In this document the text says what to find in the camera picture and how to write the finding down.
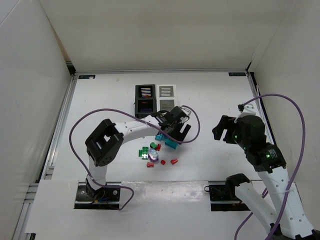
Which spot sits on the aluminium frame rail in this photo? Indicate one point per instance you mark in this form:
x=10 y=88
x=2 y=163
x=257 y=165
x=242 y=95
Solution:
x=261 y=107
x=58 y=130

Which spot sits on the red curved lego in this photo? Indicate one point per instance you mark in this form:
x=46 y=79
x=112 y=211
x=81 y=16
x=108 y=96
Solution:
x=174 y=161
x=150 y=165

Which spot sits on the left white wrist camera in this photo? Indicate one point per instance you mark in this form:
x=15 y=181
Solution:
x=186 y=112

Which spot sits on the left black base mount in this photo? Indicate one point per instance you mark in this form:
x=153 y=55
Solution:
x=101 y=199

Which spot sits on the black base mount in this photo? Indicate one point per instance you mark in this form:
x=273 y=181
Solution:
x=101 y=199
x=221 y=201

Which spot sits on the red curved lego left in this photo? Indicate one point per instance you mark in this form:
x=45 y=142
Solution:
x=150 y=165

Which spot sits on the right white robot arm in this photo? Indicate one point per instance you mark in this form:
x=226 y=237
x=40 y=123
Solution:
x=286 y=218

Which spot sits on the purple lotus flower lego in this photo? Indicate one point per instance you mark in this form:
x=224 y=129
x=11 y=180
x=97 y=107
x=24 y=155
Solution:
x=153 y=155

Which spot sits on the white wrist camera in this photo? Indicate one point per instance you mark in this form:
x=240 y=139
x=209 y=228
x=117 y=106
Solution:
x=186 y=112
x=246 y=110

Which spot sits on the left aluminium frame rail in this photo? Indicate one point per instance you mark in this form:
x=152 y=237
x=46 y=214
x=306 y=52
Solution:
x=58 y=130

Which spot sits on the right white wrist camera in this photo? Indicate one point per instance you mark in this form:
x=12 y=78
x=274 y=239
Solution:
x=246 y=110

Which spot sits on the dark green small lego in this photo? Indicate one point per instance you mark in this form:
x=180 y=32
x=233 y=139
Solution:
x=153 y=145

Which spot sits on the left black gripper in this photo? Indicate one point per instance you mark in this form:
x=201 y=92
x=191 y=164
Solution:
x=176 y=129

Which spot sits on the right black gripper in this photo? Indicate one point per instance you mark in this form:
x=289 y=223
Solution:
x=225 y=129

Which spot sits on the black slotted container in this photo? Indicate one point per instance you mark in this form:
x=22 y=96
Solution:
x=145 y=100

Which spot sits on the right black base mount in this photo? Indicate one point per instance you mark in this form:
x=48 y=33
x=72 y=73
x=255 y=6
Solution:
x=221 y=201

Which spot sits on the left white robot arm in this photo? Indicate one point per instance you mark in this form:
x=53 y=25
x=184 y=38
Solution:
x=105 y=141

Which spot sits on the green plate lego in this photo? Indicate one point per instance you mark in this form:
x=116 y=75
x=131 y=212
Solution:
x=143 y=153

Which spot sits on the right aluminium frame rail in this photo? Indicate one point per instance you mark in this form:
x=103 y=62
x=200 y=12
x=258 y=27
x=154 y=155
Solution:
x=261 y=107

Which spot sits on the blue square lego stud-up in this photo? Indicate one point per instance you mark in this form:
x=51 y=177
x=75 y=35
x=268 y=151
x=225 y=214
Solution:
x=158 y=137

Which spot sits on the long blue lego brick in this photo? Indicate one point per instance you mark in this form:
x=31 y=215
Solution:
x=170 y=143

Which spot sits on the blue square lego tilted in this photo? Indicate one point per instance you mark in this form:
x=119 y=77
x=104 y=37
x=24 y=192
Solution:
x=164 y=137

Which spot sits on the right blue label sticker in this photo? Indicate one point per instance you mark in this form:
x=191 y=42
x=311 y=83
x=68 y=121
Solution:
x=237 y=74

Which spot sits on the red curved lego right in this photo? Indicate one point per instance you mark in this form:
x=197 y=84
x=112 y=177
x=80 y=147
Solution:
x=174 y=161

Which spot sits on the white slotted container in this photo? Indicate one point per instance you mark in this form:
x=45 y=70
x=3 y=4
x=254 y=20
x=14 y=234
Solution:
x=166 y=97

